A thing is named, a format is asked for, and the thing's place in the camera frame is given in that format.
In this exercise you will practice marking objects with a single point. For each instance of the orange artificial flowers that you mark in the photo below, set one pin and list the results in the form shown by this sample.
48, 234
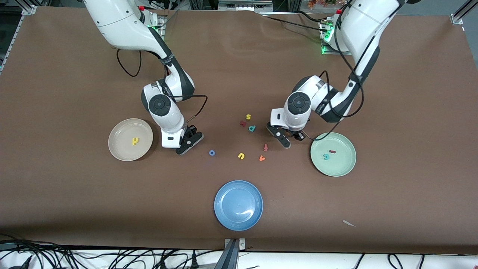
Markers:
317, 3

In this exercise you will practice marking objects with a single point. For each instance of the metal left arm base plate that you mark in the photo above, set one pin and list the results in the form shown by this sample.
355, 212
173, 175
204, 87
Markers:
330, 52

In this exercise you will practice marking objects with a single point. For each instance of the pale green plate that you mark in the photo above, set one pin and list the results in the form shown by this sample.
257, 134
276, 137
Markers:
341, 164

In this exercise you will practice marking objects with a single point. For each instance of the blue plate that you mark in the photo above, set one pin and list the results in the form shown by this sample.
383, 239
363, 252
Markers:
238, 205

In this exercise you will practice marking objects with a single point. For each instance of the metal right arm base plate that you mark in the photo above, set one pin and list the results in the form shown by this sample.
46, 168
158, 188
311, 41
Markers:
161, 26

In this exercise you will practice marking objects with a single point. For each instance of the metal table clamp bracket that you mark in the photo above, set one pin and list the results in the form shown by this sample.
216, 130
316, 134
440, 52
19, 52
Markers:
234, 244

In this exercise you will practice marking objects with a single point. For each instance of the grey power strip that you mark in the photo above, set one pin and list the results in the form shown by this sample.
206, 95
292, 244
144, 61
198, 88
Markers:
244, 5

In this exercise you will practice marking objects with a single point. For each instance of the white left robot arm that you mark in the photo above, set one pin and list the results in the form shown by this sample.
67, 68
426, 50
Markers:
362, 26

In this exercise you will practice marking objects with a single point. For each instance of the beige brown plate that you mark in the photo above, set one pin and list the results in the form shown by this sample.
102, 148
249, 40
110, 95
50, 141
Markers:
123, 130

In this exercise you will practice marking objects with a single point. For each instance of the yellow letter h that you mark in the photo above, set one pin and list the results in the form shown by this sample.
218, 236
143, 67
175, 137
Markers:
135, 141

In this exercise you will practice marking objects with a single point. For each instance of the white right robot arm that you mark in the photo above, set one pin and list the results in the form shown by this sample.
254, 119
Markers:
123, 30

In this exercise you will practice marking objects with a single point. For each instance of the aluminium frame profile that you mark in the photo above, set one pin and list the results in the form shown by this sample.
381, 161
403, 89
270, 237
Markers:
29, 10
457, 18

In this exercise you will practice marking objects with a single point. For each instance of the brown table cover sheet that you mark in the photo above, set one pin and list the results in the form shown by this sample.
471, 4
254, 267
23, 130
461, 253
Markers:
239, 74

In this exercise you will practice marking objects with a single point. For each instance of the white paper scrap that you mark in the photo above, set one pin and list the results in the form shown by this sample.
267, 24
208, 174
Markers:
349, 223

